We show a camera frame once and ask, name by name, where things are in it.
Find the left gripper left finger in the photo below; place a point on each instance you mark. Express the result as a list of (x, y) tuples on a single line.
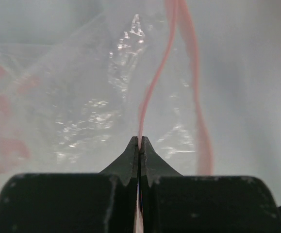
[(102, 202)]

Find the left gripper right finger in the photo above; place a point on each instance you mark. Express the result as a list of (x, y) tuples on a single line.
[(173, 203)]

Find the clear zip top bag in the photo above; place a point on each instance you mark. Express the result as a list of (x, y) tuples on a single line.
[(201, 79)]

